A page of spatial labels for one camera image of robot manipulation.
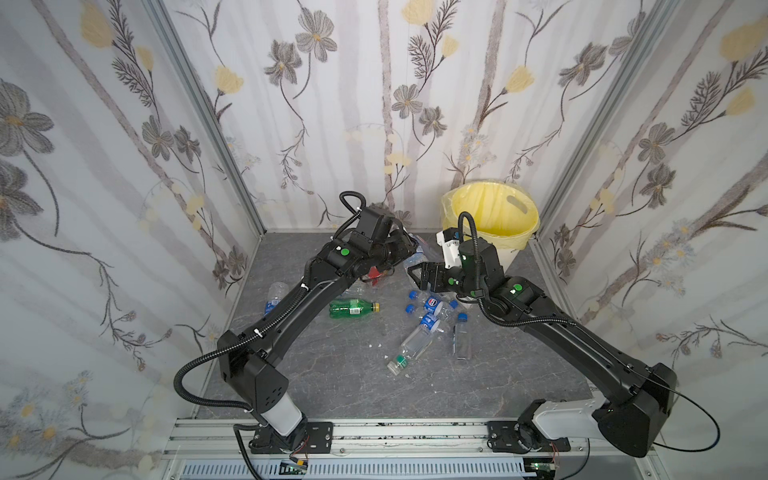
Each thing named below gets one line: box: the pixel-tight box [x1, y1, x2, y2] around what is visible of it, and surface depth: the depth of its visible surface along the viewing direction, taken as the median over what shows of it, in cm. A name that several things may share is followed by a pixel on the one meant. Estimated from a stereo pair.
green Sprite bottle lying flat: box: [329, 299, 381, 319], surface depth 95 cm
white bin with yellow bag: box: [441, 180, 541, 272], surface depth 97 cm
